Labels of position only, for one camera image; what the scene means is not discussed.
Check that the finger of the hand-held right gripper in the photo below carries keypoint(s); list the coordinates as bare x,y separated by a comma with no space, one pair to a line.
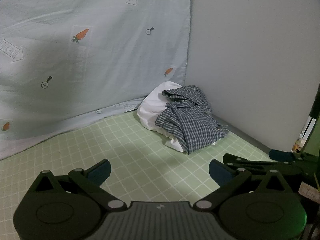
281,155
250,163

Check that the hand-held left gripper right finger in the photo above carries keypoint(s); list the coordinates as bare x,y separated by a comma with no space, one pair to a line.
220,173

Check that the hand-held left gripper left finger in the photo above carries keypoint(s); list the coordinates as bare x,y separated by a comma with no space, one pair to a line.
100,172

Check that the blue plaid shirt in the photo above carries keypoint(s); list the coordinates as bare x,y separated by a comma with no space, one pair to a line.
190,122

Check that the white garment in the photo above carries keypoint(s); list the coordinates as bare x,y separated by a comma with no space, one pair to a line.
152,110

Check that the pale blue carrot-print sheet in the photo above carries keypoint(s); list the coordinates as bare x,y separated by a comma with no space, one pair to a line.
100,55

